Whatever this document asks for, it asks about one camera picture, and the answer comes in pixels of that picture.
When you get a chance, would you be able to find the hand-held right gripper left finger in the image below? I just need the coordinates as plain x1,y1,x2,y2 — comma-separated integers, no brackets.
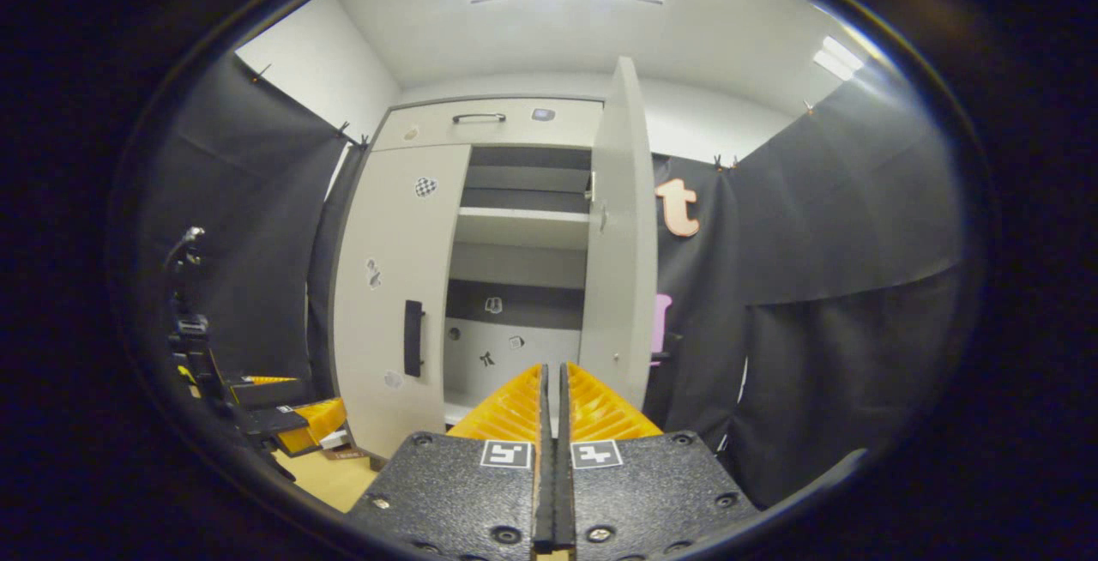
343,364,554,561

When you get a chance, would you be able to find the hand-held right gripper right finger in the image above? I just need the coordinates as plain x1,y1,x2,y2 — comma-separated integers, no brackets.
558,362,760,561

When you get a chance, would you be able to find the beige cabinet door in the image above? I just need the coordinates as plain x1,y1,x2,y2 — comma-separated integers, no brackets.
330,143,473,459
579,57,660,412

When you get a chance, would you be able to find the beige cabinet drawer front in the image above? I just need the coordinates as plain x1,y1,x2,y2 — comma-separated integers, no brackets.
371,98,604,152

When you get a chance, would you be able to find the black door handle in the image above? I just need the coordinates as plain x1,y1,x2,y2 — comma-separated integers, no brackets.
649,331,685,366
403,299,425,377

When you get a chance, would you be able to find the beige double-door shoe cabinet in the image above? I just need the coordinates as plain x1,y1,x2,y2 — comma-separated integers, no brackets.
329,57,660,459

